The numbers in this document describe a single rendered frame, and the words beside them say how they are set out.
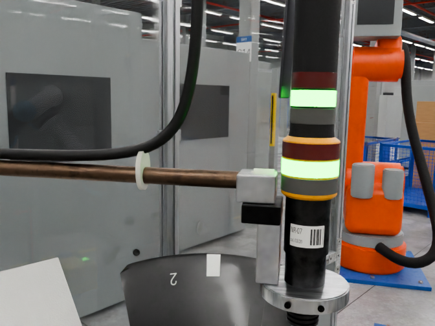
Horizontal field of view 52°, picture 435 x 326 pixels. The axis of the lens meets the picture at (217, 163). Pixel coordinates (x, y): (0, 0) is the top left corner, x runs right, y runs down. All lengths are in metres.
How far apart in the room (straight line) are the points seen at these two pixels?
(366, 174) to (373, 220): 0.43
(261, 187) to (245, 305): 0.22
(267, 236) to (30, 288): 0.43
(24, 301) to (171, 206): 0.58
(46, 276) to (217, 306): 0.28
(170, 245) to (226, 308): 0.69
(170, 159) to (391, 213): 3.34
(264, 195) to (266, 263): 0.05
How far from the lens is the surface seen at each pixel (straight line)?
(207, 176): 0.36
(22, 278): 0.71
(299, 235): 0.35
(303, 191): 0.33
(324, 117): 0.34
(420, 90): 11.18
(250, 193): 0.34
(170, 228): 1.19
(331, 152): 0.34
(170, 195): 1.17
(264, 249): 0.35
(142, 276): 0.57
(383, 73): 4.38
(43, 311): 0.70
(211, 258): 0.57
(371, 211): 4.30
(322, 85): 0.33
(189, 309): 0.54
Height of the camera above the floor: 1.61
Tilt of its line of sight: 8 degrees down
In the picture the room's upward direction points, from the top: 1 degrees clockwise
